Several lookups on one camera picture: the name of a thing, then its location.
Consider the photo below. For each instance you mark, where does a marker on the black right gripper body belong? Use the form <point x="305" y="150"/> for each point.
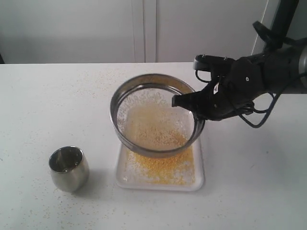
<point x="221" y="100"/>

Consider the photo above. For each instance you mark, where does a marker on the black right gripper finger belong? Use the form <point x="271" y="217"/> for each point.
<point x="189" y="101"/>

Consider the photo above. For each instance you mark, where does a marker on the yellow millet grain pile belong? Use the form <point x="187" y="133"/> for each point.
<point x="149" y="120"/>

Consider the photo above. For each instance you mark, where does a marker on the round stainless steel sieve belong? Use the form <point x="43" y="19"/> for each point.
<point x="146" y="83"/>

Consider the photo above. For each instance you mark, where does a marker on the stainless steel cup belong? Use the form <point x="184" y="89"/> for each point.
<point x="69" y="168"/>

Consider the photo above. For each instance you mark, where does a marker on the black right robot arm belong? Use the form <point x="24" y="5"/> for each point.
<point x="277" y="70"/>

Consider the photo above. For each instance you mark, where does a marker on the white square plastic tray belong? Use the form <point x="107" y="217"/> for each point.
<point x="122" y="182"/>

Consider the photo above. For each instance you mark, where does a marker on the white cabinet doors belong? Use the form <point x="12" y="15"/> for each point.
<point x="124" y="31"/>

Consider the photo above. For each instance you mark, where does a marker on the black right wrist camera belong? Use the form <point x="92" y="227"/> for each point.
<point x="215" y="64"/>

